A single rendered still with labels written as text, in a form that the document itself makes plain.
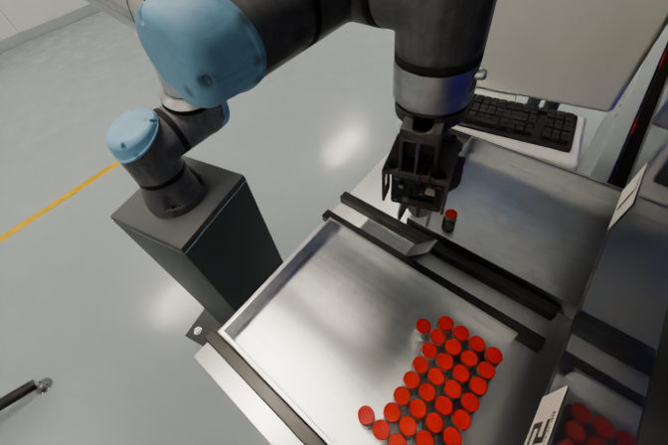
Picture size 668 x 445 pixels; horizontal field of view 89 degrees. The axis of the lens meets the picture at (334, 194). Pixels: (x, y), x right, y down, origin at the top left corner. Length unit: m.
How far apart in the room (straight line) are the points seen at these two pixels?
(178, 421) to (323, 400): 1.10
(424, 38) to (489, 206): 0.47
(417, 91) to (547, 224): 0.46
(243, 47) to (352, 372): 0.45
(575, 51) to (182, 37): 0.95
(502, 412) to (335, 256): 0.32
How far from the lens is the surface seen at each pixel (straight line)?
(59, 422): 1.86
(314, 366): 0.56
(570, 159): 0.97
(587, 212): 0.77
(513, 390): 0.58
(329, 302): 0.58
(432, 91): 0.31
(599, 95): 1.12
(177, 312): 1.75
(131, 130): 0.82
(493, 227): 0.68
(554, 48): 1.06
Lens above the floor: 1.42
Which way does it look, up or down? 50 degrees down
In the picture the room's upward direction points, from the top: 9 degrees counter-clockwise
